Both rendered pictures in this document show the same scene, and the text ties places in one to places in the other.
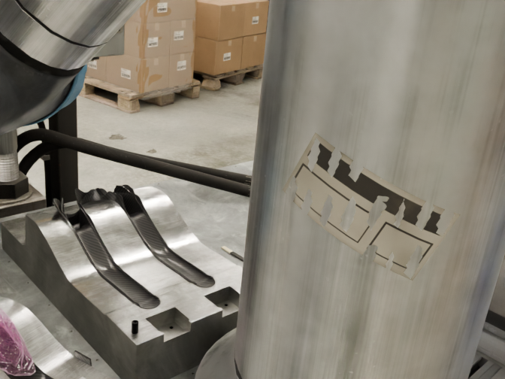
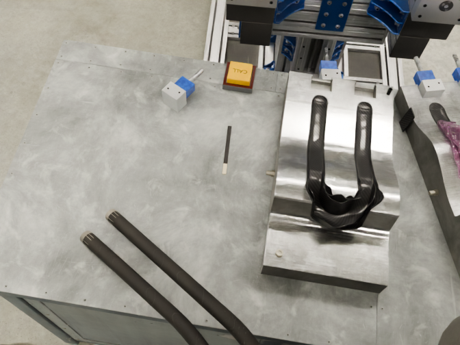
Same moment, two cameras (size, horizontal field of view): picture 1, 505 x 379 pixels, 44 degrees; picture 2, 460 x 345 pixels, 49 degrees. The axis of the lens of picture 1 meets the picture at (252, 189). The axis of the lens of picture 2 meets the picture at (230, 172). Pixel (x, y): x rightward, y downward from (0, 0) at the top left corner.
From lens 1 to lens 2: 1.65 m
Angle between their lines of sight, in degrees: 86
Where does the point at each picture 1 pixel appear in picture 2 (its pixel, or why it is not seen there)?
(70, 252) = (383, 170)
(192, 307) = (346, 88)
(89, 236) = (362, 174)
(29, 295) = not seen: hidden behind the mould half
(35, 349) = (434, 128)
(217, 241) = (219, 183)
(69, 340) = not seen: hidden behind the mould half
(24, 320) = (437, 138)
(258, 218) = not seen: outside the picture
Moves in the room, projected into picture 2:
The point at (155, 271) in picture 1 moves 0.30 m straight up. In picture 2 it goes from (336, 130) to (373, 40)
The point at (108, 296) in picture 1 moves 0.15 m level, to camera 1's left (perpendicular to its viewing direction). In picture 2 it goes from (380, 129) to (428, 173)
